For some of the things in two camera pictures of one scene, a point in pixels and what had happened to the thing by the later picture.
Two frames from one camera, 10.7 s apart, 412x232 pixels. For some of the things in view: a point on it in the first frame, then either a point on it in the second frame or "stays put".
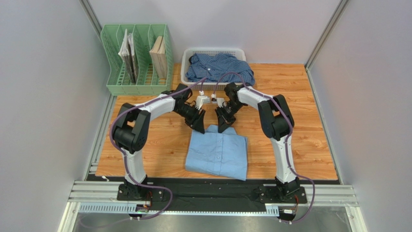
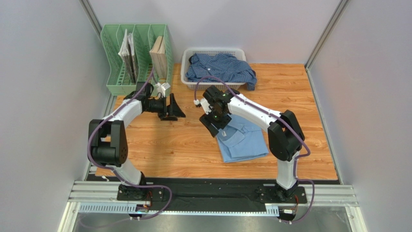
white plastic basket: (239, 52) stays put
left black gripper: (196, 123) -> (174, 110)
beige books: (158, 55) stays put
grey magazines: (127, 54) stays put
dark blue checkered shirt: (219, 67) stays put
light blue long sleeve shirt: (225, 154) -> (241, 139)
